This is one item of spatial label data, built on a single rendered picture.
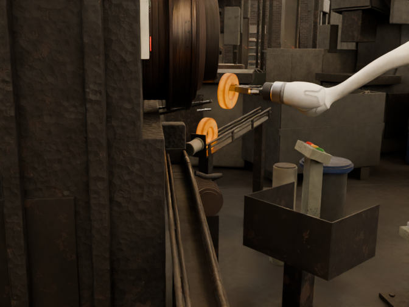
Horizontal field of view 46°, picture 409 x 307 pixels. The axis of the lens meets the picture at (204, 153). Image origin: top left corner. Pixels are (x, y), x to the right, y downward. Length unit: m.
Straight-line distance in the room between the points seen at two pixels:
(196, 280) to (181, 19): 0.73
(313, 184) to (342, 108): 1.63
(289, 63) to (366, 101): 1.95
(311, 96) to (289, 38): 8.65
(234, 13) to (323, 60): 1.71
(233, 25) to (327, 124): 1.11
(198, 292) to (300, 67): 4.89
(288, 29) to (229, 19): 6.54
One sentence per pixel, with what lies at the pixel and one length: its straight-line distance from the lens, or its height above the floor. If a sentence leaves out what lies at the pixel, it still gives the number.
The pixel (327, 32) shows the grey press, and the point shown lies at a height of 1.27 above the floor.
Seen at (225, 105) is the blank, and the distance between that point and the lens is 2.05.
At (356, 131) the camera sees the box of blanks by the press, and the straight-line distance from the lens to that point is 4.16.
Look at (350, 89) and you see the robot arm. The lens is 2.04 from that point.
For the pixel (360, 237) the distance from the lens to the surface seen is 1.20.
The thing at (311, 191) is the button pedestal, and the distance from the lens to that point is 2.50.
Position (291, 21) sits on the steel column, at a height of 1.68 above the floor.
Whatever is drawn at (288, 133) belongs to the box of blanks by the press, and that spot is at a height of 0.45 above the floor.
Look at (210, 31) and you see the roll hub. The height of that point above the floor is 1.14.
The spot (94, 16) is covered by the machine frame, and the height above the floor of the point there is 1.15.
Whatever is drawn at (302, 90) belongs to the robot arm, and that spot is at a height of 0.93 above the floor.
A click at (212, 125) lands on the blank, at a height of 0.74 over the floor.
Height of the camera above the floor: 1.09
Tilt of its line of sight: 12 degrees down
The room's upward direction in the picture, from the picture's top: 1 degrees clockwise
